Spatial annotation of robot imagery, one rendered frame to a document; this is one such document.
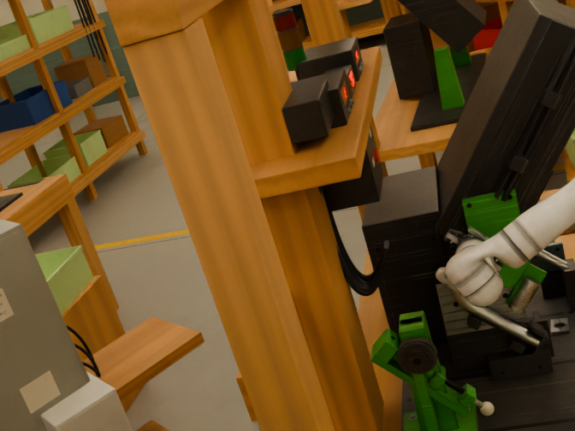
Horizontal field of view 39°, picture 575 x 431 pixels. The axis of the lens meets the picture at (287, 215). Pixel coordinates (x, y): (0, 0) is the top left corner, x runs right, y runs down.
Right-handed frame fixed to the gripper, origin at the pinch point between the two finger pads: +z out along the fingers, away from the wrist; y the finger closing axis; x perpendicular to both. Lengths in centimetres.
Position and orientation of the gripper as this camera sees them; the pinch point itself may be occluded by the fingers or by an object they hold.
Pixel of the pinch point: (473, 244)
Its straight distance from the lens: 179.4
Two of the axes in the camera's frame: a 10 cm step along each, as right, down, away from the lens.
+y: -8.3, -5.5, 1.0
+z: 2.2, -1.6, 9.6
